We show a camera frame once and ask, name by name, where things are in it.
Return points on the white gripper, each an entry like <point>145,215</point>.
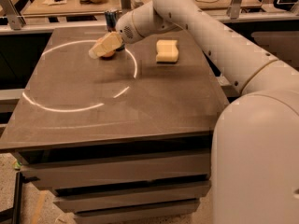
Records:
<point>125,28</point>

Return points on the orange fruit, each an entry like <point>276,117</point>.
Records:
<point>109,54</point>

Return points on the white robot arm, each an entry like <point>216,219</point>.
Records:
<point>255,149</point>

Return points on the blue silver drink can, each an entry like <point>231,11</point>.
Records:
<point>111,20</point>

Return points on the yellow sponge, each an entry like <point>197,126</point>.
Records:
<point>167,51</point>

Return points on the grey drawer cabinet table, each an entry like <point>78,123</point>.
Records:
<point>119,139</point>

